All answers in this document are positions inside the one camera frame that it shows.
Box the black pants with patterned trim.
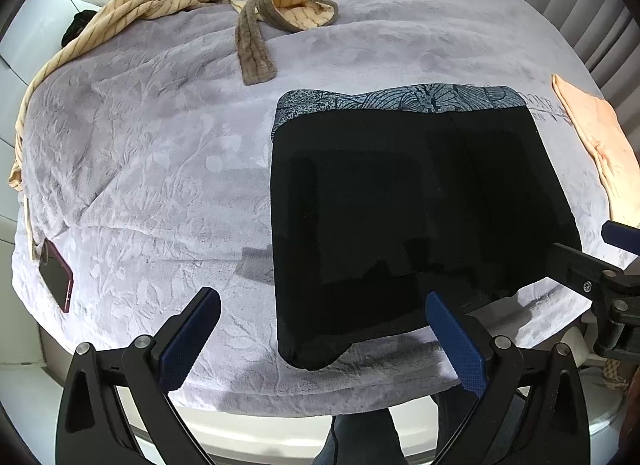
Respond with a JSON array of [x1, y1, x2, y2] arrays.
[[270, 84, 580, 371]]

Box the peach folded cloth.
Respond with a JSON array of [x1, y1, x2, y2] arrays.
[[551, 74, 640, 228]]

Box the person's jeans leg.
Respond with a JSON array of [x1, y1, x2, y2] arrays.
[[312, 386, 476, 465]]

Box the red smartphone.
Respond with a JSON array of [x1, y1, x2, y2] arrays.
[[39, 240, 74, 313]]

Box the grey padded headboard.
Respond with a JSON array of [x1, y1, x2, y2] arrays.
[[525, 0, 639, 121]]

